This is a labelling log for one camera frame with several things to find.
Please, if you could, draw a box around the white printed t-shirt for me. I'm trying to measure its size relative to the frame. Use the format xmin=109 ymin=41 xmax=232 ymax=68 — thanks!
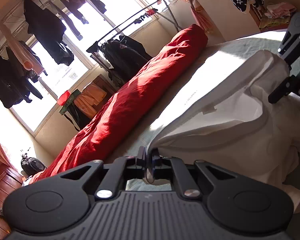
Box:
xmin=149 ymin=50 xmax=300 ymax=213

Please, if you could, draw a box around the pink clothes pile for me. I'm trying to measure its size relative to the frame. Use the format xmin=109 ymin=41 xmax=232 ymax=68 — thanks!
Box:
xmin=259 ymin=2 xmax=297 ymax=30

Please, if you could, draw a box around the black clothes drying rack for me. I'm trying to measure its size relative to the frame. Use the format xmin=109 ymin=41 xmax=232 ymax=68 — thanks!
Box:
xmin=77 ymin=0 xmax=177 ymax=56

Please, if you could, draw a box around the black backpack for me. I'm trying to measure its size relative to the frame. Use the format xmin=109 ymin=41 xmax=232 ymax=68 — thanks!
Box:
xmin=20 ymin=148 xmax=46 ymax=176

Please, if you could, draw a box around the wooden cabinet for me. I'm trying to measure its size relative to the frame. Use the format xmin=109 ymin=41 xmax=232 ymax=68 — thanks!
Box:
xmin=0 ymin=164 xmax=24 ymax=239

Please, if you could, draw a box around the green plaid bed sheet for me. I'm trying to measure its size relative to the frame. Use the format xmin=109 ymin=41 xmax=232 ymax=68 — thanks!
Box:
xmin=107 ymin=31 xmax=300 ymax=192

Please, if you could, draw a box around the red cap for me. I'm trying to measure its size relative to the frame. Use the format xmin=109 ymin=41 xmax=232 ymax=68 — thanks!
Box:
xmin=57 ymin=90 xmax=71 ymax=106

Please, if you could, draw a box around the dark hanging coat left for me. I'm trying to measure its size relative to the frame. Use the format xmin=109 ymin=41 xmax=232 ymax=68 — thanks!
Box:
xmin=0 ymin=48 xmax=43 ymax=108

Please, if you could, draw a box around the red rolled duvet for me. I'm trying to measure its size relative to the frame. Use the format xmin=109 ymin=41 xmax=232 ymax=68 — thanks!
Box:
xmin=30 ymin=24 xmax=208 ymax=183

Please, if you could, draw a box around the pink hanging garment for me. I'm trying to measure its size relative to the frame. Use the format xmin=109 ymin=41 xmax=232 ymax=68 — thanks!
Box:
xmin=0 ymin=23 xmax=44 ymax=75

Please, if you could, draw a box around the orange curtain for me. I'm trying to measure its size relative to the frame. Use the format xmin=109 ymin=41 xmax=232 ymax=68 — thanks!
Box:
xmin=184 ymin=0 xmax=214 ymax=33

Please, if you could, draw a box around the black hanging jacket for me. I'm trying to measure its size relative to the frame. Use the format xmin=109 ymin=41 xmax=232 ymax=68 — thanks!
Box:
xmin=23 ymin=0 xmax=74 ymax=66

